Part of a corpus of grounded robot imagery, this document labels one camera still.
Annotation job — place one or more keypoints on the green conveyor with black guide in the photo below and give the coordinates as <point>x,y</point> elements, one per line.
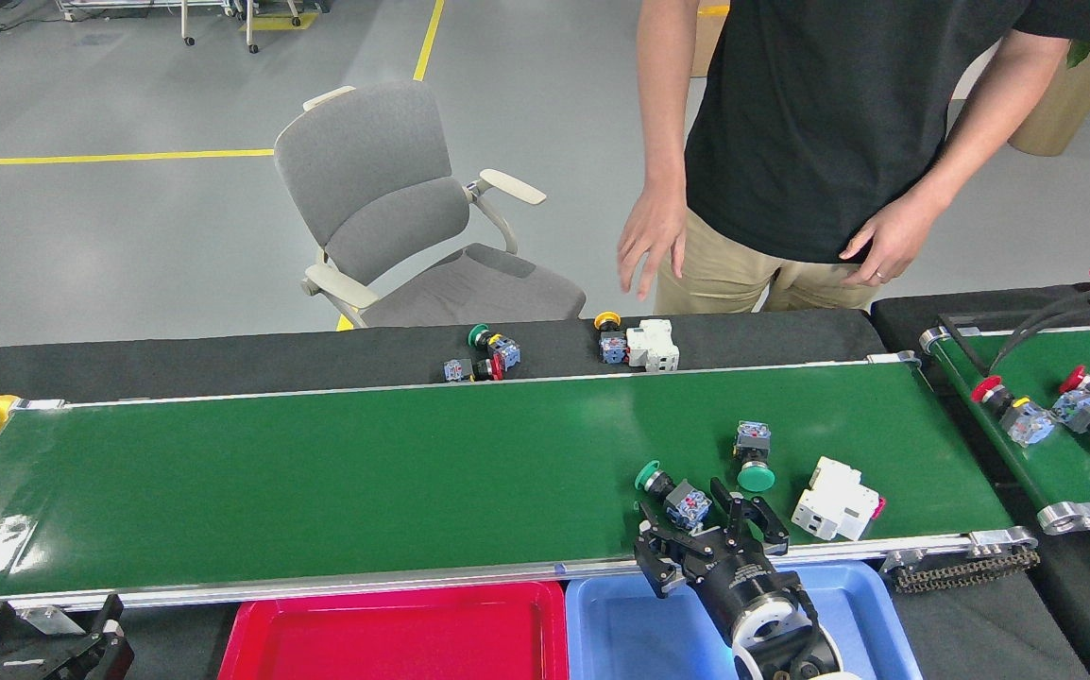
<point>1074,472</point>

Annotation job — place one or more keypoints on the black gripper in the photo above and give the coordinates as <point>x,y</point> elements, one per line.
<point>743,581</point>

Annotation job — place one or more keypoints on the grey office chair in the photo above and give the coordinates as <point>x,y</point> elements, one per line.
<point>356,142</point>

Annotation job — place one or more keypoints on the person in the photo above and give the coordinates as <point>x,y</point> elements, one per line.
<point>838,123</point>

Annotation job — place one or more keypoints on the blue plastic tray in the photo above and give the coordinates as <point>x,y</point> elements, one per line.
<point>630,633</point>

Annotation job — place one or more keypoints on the brown cardboard box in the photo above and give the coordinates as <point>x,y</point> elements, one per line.
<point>710,42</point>

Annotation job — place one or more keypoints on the person's right hand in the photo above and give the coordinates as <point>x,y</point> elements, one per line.
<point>654,231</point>

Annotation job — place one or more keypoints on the person's left hand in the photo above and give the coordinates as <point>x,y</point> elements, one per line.
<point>899,241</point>

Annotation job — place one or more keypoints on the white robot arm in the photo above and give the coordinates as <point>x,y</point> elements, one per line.
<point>753,631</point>

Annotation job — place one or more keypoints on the red plastic tray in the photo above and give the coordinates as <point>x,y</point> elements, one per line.
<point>394,633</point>

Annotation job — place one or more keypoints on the black guide bracket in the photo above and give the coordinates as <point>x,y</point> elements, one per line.
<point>1027,327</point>

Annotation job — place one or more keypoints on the person's right forearm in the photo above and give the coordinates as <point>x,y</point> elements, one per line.
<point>666,94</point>

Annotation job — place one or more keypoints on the tan plant pot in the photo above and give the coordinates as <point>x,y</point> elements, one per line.
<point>1060,113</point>

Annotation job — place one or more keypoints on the white wheeled stand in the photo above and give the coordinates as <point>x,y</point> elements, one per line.
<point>249,28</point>

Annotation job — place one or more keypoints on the long green conveyor belt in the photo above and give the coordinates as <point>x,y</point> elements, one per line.
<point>318,472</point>

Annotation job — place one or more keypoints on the yellow push button switch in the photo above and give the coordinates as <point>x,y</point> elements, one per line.
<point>613,348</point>

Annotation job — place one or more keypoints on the red push button switch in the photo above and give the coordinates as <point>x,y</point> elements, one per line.
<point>455,369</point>
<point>1027,423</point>
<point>1079,408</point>

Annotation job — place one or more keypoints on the white circuit breaker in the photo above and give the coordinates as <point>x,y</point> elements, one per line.
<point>654,346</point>
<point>833,505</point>

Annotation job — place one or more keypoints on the green mushroom push button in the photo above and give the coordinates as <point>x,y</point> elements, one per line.
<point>755,477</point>

